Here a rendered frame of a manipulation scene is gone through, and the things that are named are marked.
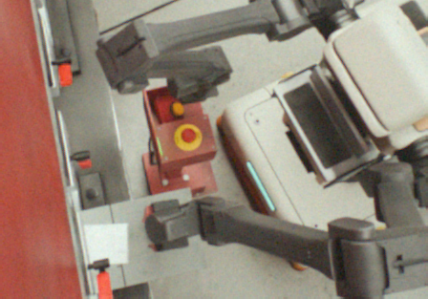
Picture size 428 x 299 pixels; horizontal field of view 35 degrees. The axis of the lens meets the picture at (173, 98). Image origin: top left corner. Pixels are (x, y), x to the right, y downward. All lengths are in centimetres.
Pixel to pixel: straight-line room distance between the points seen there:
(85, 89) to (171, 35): 56
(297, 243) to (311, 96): 59
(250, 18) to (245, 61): 138
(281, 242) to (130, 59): 40
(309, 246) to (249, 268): 150
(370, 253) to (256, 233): 24
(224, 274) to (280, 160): 49
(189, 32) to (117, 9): 155
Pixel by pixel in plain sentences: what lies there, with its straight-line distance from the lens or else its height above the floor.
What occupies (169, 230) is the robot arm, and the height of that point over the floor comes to 124.
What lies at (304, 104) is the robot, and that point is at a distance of 157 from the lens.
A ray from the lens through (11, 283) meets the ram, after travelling 56.
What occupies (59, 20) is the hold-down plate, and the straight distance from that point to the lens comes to 176.
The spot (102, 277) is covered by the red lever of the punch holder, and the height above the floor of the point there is 129.
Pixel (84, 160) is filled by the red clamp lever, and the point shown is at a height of 122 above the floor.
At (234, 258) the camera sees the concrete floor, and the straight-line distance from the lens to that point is 253.
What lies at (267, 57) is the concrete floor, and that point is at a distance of 272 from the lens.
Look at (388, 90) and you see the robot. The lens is 128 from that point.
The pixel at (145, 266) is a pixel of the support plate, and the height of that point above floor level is 100.
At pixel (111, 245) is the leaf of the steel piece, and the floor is 100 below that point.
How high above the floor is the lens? 250
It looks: 73 degrees down
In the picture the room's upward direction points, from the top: 6 degrees clockwise
